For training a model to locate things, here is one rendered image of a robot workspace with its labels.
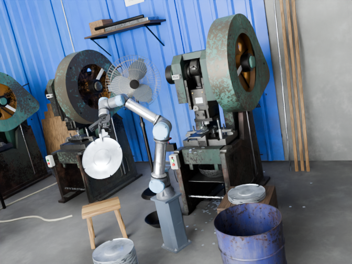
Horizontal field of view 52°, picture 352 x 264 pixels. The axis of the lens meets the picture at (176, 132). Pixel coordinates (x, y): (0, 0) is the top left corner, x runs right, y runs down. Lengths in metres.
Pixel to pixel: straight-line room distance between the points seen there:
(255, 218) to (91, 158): 1.18
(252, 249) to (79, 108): 2.47
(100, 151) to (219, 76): 1.07
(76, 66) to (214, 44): 1.69
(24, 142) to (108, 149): 3.50
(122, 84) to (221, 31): 1.37
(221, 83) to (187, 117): 2.02
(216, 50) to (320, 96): 1.76
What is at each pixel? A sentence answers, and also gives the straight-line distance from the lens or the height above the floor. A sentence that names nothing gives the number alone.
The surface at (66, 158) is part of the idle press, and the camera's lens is 4.46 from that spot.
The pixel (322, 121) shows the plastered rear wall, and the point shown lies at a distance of 4.32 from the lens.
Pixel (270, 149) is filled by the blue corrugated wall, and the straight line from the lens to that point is 4.49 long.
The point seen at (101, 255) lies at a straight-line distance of 2.62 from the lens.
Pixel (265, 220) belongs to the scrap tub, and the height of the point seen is 0.36.
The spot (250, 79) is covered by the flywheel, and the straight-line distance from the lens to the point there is 3.41.
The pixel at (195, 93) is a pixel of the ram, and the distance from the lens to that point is 3.30.
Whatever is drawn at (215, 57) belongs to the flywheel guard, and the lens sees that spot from 2.82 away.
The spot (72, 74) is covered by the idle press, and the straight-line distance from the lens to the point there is 3.93.
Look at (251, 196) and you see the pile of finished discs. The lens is 2.79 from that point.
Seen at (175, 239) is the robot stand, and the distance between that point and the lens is 2.98.
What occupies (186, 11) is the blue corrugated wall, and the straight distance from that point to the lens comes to 4.62.
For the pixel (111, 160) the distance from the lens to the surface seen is 2.44.
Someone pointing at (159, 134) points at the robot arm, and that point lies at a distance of 2.53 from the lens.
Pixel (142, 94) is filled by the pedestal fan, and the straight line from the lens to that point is 3.86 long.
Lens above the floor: 1.57
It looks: 13 degrees down
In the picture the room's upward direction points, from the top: 11 degrees counter-clockwise
